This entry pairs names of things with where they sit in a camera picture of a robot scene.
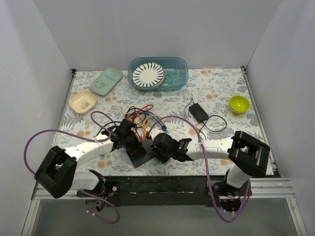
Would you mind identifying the blue ethernet cable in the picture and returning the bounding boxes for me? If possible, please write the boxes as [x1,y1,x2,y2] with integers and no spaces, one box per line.
[123,108,169,133]

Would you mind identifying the black network switch box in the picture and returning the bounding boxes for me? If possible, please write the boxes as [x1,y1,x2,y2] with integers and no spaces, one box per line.
[126,140,156,168]

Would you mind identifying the black power adapter brick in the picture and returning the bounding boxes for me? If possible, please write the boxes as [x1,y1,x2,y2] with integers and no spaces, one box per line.
[189,103,209,123]

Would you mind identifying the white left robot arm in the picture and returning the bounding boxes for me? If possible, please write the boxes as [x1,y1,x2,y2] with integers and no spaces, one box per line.
[34,119,147,199]

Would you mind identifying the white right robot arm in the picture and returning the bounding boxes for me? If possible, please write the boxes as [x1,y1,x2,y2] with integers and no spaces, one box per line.
[150,129,270,189]

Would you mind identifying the beige square panda dish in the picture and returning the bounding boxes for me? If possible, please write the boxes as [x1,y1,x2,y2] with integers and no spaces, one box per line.
[68,90,97,114]

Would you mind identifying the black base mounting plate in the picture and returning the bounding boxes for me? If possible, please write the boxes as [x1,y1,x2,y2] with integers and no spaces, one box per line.
[101,176,213,207]

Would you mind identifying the green rectangular ceramic dish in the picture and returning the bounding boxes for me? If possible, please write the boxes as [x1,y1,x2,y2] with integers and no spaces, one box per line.
[90,68,123,96]

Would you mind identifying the blue striped white plate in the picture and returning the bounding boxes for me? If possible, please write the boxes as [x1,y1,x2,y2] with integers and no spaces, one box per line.
[131,62,165,88]

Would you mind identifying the teal plastic basin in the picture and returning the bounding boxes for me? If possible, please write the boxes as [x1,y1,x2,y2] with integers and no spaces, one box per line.
[127,57,189,91]

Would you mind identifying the floral table mat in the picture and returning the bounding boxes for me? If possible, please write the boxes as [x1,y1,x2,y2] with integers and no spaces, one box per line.
[55,68,263,176]

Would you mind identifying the lime green bowl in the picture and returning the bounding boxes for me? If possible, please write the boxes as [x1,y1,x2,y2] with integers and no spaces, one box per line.
[229,95,251,114]

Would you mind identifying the red ethernet cable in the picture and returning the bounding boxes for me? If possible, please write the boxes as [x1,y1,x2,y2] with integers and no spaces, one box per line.
[131,104,154,138]

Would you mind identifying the black ethernet cable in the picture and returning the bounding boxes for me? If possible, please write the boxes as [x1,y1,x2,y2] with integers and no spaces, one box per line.
[124,106,148,123]

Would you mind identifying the aluminium frame rail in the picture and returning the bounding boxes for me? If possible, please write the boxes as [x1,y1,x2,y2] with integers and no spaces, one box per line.
[31,178,296,199]

